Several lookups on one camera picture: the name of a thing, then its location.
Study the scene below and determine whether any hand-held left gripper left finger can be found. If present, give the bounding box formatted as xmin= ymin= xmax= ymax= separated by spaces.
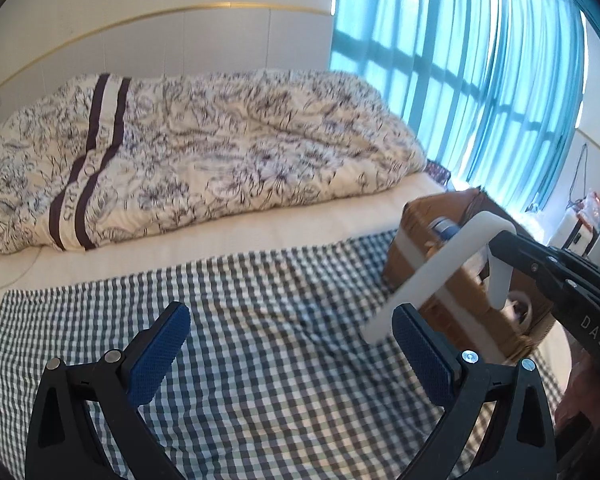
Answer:
xmin=24 ymin=302 xmax=192 ymax=480

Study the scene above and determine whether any beige round ring object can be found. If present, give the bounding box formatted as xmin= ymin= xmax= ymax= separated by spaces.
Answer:
xmin=509 ymin=294 xmax=537 ymax=328

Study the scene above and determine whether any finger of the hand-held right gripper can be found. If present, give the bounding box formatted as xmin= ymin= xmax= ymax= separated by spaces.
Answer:
xmin=490 ymin=230 xmax=556 ymax=273
xmin=511 ymin=262 xmax=566 ymax=301

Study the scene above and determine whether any dark wall cable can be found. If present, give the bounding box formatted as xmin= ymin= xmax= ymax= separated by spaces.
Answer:
xmin=567 ymin=142 xmax=588 ymax=211

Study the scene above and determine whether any brown cardboard box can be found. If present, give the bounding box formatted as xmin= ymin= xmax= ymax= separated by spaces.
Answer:
xmin=382 ymin=187 xmax=568 ymax=361

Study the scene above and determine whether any floral duvet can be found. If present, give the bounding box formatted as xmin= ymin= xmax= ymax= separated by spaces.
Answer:
xmin=0 ymin=69 xmax=428 ymax=253

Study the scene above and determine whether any white suitcase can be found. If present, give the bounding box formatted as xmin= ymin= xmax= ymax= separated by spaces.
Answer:
xmin=550 ymin=210 xmax=588 ymax=253

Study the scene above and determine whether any person's right hand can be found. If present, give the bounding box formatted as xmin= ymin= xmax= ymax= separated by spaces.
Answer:
xmin=555 ymin=355 xmax=600 ymax=433

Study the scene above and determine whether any white curved plastic strip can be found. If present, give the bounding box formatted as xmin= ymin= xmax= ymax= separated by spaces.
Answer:
xmin=362 ymin=211 xmax=518 ymax=346

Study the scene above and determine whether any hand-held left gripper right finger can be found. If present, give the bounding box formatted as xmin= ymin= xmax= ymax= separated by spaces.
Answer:
xmin=391 ymin=303 xmax=558 ymax=480

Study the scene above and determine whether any teal curtain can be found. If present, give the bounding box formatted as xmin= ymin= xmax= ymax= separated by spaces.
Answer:
xmin=462 ymin=0 xmax=588 ymax=213
xmin=329 ymin=0 xmax=503 ymax=183

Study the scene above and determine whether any clear plastic bag red trim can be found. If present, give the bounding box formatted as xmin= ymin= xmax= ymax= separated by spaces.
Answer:
xmin=577 ymin=191 xmax=600 ymax=233

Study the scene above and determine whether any green checkered cloth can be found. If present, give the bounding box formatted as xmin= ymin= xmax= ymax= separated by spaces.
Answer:
xmin=0 ymin=230 xmax=566 ymax=480

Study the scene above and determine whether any floral print bag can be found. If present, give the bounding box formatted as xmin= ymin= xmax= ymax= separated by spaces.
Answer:
xmin=426 ymin=159 xmax=453 ymax=186

